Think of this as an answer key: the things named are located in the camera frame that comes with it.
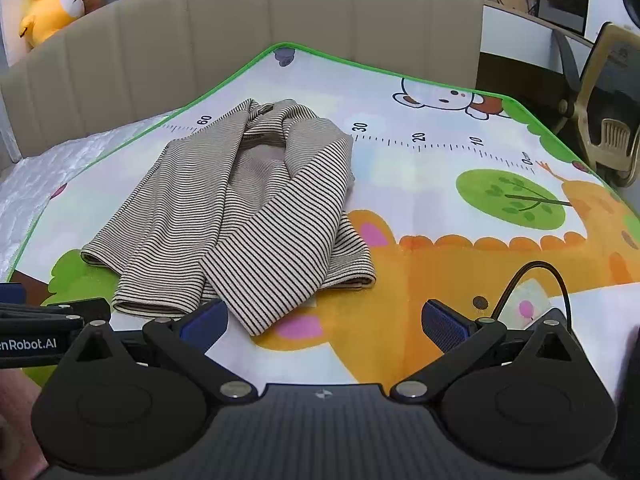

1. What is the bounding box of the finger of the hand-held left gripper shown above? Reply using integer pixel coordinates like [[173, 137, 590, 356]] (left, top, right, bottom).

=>
[[42, 297, 112, 322], [0, 282, 26, 307]]

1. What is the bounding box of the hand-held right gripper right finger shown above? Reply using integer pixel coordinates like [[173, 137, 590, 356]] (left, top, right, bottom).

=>
[[390, 299, 588, 403]]

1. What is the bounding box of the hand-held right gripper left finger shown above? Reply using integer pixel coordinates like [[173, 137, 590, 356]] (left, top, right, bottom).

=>
[[60, 299, 257, 403]]

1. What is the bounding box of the striped beige shirt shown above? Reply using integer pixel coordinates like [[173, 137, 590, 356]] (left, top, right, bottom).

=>
[[80, 99, 377, 337]]

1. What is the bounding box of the person's left hand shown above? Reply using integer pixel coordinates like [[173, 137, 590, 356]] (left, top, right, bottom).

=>
[[0, 374, 48, 467]]

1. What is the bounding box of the cartoon printed play mat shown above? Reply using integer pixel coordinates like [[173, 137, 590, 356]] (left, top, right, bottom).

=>
[[7, 42, 640, 386]]

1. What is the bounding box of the white quilted bed cover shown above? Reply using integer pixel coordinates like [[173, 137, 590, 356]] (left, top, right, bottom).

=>
[[0, 114, 172, 286]]

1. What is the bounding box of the beige plastic chair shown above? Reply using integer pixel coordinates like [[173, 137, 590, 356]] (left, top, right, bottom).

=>
[[587, 119, 635, 181]]

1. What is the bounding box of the yellow plush duck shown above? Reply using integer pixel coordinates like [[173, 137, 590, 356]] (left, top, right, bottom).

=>
[[19, 0, 86, 49]]

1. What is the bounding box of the white desk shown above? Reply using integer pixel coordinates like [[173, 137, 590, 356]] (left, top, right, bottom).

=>
[[477, 0, 597, 96]]

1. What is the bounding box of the gold framed office chair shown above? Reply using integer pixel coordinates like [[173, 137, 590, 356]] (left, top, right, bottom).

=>
[[552, 22, 640, 187]]

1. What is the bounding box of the beige padded headboard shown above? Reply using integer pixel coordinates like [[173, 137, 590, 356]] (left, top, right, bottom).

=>
[[0, 0, 485, 162]]

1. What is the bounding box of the black cable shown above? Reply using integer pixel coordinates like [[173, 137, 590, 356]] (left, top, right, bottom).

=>
[[491, 261, 574, 332]]

